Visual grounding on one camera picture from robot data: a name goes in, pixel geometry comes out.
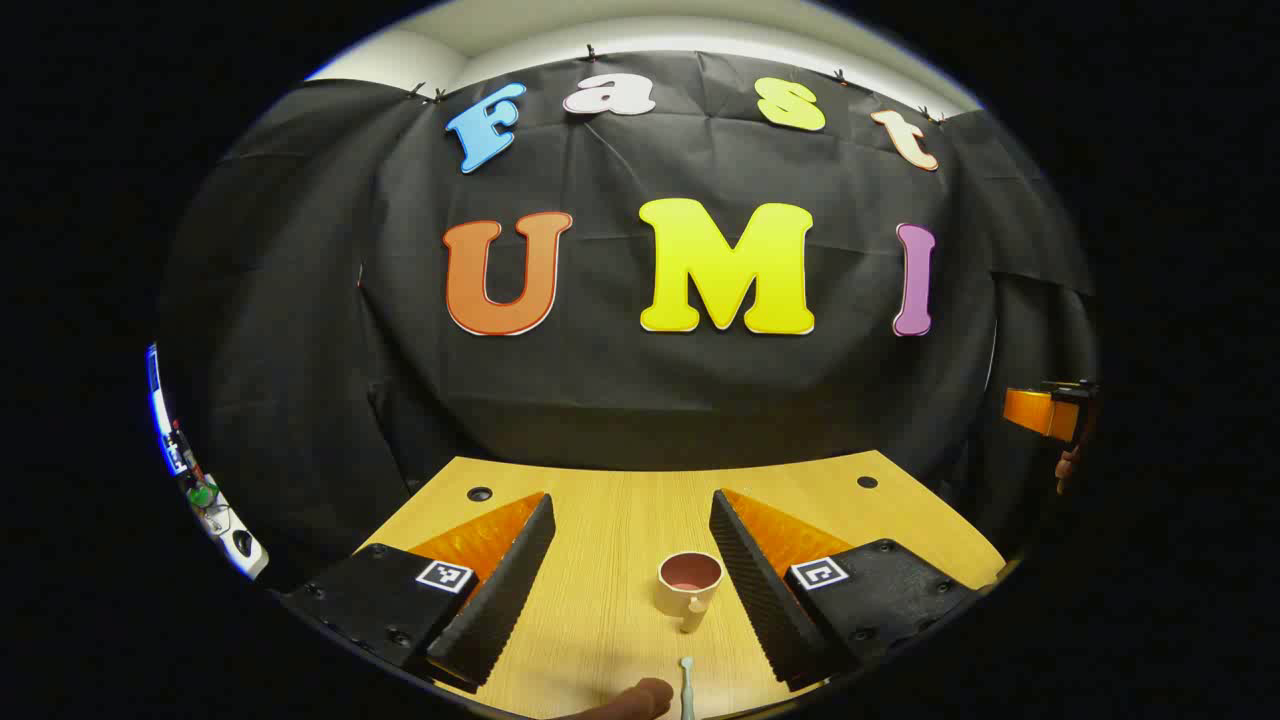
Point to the wooden desktop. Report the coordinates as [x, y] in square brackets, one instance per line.
[620, 520]

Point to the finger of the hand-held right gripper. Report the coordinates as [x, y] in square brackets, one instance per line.
[1030, 410]

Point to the white toothbrush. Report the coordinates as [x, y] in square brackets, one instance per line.
[686, 685]

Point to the beige cup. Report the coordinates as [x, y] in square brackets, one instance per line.
[690, 595]

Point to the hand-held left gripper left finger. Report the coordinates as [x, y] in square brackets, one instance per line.
[505, 590]

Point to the green object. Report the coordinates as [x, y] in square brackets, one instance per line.
[202, 493]

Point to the white power strip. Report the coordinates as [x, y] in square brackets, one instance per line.
[240, 545]

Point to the blue lit screen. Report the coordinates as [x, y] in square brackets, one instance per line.
[155, 400]

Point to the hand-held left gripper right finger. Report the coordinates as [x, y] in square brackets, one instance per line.
[760, 590]

